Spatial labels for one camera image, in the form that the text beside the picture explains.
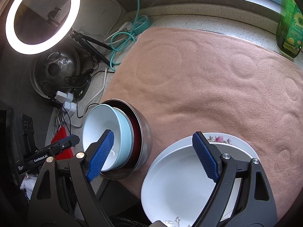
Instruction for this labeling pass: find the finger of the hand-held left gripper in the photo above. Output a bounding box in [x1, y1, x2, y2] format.
[48, 134, 80, 158]

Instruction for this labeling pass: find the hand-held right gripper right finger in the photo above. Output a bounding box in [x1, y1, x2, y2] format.
[192, 132, 278, 227]

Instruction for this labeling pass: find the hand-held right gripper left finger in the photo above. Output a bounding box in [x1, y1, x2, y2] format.
[28, 130, 115, 227]

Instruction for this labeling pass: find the white plate grey leaf print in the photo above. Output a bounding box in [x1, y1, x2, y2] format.
[141, 144, 239, 227]
[151, 142, 252, 223]

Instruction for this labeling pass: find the light blue bowl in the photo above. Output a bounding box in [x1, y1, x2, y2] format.
[82, 104, 133, 172]

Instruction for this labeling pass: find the red saucepan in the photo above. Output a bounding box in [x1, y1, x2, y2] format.
[111, 102, 142, 171]

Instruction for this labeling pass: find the large steel bowl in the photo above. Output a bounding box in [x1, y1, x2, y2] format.
[98, 99, 152, 180]
[105, 99, 144, 171]

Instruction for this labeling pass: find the person's left hand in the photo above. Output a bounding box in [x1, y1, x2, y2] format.
[20, 173, 38, 199]

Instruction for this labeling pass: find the red plastic box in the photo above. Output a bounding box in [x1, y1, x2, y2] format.
[51, 126, 73, 161]

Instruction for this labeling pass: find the white power strip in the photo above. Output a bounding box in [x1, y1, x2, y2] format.
[62, 94, 77, 114]

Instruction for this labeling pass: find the white charger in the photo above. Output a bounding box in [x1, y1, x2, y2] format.
[55, 90, 69, 103]

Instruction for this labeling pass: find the pink towel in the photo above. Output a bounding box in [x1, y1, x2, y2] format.
[102, 27, 303, 218]

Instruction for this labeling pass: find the steel pot lid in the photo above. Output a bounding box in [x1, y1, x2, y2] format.
[30, 45, 81, 98]

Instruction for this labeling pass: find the black tripod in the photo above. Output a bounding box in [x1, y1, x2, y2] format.
[70, 30, 113, 62]

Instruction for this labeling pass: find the teal power strip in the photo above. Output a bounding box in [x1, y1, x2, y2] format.
[131, 16, 151, 35]

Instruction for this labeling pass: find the green dish soap bottle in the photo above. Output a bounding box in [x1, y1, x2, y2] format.
[276, 0, 303, 58]

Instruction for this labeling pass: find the ring light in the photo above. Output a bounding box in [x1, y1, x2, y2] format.
[5, 0, 81, 55]

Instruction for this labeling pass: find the teal cable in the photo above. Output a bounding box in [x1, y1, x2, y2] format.
[109, 0, 142, 71]

